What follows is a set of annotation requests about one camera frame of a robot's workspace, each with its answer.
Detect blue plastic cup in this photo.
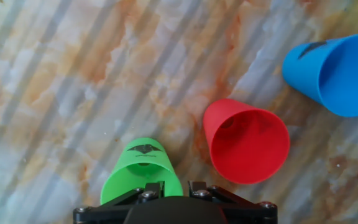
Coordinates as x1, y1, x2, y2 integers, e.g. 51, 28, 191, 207
282, 33, 358, 118

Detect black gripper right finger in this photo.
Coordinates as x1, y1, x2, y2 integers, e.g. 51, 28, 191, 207
187, 180, 278, 217

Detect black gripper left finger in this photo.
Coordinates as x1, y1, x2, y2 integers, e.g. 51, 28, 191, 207
72, 181, 165, 217

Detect marble pattern mat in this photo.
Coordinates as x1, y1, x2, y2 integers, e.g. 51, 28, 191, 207
0, 0, 358, 224

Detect green plastic cup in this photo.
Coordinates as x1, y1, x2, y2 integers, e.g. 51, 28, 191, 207
99, 137, 184, 206

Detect red plastic cup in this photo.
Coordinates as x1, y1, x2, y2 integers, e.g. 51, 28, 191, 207
202, 98, 291, 185

